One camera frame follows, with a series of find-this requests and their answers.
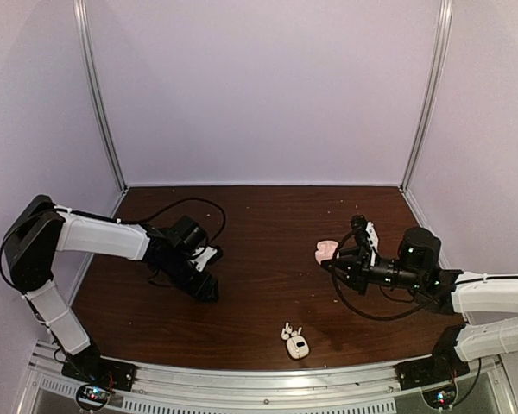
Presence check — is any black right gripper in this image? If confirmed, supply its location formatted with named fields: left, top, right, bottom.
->
left=321, top=246, right=424, bottom=297

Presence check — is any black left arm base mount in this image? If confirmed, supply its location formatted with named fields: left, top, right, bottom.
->
left=61, top=353, right=136, bottom=392

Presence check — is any white earbud case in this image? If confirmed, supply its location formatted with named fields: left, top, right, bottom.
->
left=281, top=329, right=290, bottom=341
left=285, top=336, right=310, bottom=360

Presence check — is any white earbud near case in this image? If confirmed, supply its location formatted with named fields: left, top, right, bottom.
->
left=281, top=329, right=290, bottom=341

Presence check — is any aluminium front rail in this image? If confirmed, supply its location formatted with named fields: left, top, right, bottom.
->
left=13, top=342, right=518, bottom=413

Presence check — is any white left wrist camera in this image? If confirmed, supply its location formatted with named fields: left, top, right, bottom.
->
left=190, top=246, right=224, bottom=272

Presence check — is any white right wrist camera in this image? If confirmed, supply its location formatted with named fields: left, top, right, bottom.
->
left=351, top=215, right=379, bottom=266

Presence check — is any pink earbud case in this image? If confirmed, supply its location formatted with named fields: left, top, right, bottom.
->
left=314, top=240, right=338, bottom=265

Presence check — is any aluminium left corner post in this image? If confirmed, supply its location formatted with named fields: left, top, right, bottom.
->
left=73, top=0, right=128, bottom=193

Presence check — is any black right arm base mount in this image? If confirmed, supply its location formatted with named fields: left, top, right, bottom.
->
left=395, top=356, right=470, bottom=391

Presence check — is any aluminium right corner post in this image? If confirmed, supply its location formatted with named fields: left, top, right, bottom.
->
left=400, top=0, right=453, bottom=194

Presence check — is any base circuit board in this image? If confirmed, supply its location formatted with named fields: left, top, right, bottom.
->
left=422, top=386, right=458, bottom=410
left=75, top=384, right=111, bottom=411

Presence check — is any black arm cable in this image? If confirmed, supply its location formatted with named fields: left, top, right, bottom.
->
left=330, top=228, right=441, bottom=322
left=129, top=197, right=226, bottom=242

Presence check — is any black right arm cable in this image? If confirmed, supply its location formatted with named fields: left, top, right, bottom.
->
left=330, top=228, right=441, bottom=322

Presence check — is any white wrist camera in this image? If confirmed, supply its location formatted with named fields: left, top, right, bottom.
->
left=190, top=246, right=224, bottom=272
left=351, top=215, right=379, bottom=266

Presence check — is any left base circuit board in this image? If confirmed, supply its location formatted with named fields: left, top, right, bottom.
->
left=75, top=384, right=111, bottom=411

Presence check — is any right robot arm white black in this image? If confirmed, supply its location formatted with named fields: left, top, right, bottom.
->
left=315, top=223, right=518, bottom=381

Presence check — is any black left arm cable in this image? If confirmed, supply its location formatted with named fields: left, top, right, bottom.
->
left=129, top=197, right=226, bottom=242

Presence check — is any aluminium corner post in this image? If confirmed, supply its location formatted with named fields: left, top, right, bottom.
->
left=73, top=0, right=128, bottom=193
left=400, top=0, right=453, bottom=194

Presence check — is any right base circuit board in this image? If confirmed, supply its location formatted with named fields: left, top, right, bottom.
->
left=422, top=386, right=458, bottom=410

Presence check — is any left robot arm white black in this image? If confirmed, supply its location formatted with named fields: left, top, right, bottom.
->
left=0, top=194, right=223, bottom=383

